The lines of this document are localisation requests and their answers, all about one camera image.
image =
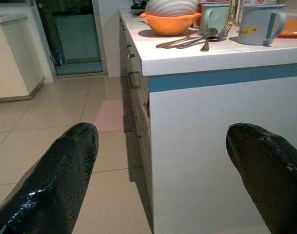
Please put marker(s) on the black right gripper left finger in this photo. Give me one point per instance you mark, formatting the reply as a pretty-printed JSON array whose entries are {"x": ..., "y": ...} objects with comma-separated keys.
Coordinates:
[{"x": 53, "y": 175}]

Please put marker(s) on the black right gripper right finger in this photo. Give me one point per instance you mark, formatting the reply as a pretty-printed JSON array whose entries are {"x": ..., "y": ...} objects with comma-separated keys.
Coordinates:
[{"x": 267, "y": 170}]

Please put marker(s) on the white ribbed bowl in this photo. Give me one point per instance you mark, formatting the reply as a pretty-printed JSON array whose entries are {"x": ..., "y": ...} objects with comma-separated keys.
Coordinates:
[{"x": 170, "y": 8}]

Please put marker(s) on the white kitchen counter cabinet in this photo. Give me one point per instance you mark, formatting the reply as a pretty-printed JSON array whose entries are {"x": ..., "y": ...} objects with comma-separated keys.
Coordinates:
[{"x": 211, "y": 146}]

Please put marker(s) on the white low cabinet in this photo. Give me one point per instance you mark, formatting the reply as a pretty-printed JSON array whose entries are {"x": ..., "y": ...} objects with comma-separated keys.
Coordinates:
[{"x": 9, "y": 61}]

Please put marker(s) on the dark glass door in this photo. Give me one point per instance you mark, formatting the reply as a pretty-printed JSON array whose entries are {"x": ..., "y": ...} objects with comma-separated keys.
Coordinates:
[{"x": 75, "y": 36}]

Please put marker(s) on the orange plate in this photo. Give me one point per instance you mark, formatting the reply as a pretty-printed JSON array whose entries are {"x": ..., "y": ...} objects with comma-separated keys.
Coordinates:
[{"x": 294, "y": 28}]

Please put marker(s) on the silver spoon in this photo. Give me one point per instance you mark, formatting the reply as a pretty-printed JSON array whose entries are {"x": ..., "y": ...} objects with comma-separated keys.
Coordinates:
[{"x": 211, "y": 31}]

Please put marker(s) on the pale grey mug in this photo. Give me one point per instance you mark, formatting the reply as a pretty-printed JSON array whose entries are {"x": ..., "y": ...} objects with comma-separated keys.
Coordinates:
[{"x": 253, "y": 19}]

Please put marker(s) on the gold-toned fork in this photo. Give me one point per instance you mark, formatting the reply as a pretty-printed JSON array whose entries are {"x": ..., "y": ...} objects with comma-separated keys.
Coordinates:
[{"x": 167, "y": 44}]

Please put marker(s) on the pale green mug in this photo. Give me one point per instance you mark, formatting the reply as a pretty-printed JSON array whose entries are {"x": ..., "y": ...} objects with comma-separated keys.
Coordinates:
[{"x": 214, "y": 17}]

